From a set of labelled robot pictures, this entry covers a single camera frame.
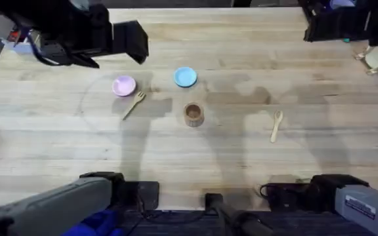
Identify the wooden spoon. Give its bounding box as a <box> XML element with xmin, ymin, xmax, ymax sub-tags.
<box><xmin>270</xmin><ymin>109</ymin><xmax>284</xmax><ymax>144</ymax></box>

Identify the wooden fork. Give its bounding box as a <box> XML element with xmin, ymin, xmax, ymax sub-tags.
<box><xmin>121</xmin><ymin>91</ymin><xmax>146</xmax><ymax>121</ymax></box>

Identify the black camera post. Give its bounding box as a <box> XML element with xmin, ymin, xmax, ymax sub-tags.
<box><xmin>204</xmin><ymin>193</ymin><xmax>275</xmax><ymax>236</ymax></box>

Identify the pink plate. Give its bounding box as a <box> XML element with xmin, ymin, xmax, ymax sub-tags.
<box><xmin>112</xmin><ymin>75</ymin><xmax>137</xmax><ymax>98</ymax></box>

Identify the blue plate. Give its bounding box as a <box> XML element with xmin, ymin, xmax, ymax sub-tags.
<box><xmin>173</xmin><ymin>66</ymin><xmax>198</xmax><ymax>89</ymax></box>

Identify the wooden cup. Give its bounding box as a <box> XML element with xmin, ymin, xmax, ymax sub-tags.
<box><xmin>183</xmin><ymin>102</ymin><xmax>205</xmax><ymax>128</ymax></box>

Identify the black rail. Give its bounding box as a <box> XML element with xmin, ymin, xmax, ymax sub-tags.
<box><xmin>119</xmin><ymin>208</ymin><xmax>341</xmax><ymax>236</ymax></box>

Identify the blue cloth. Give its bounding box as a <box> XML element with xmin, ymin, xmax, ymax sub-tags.
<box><xmin>60</xmin><ymin>208</ymin><xmax>126</xmax><ymax>236</ymax></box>

